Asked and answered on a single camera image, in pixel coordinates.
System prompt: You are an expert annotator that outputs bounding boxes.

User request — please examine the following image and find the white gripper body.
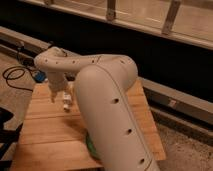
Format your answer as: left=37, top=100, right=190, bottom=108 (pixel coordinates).
left=47, top=72, right=70, bottom=93

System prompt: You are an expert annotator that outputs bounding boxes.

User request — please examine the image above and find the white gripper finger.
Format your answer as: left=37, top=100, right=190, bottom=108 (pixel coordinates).
left=69, top=83, right=74, bottom=95
left=51, top=91, right=57, bottom=102

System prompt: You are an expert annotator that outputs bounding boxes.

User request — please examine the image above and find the small white bottle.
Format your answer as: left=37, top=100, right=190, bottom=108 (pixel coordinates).
left=63, top=92, right=72, bottom=111

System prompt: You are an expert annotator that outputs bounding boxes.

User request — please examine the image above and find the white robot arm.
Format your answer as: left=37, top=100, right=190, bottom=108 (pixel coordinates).
left=34, top=47, right=160, bottom=171

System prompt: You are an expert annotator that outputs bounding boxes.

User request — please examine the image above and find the green ceramic bowl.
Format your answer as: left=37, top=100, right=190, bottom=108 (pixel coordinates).
left=85, top=132, right=100, bottom=160

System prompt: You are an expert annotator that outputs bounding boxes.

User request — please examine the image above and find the blue box on floor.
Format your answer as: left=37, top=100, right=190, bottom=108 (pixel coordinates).
left=34, top=71, right=46, bottom=83

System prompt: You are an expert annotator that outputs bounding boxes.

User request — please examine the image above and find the wooden board table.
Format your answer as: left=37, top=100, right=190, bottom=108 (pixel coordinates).
left=9, top=78, right=167, bottom=171

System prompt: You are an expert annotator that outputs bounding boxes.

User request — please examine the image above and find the black stand at left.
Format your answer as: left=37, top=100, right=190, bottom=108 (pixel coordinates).
left=0, top=107, right=22, bottom=171

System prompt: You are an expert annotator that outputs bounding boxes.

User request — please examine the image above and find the black cable loop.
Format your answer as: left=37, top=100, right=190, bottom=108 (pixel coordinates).
left=2, top=65, right=34, bottom=93

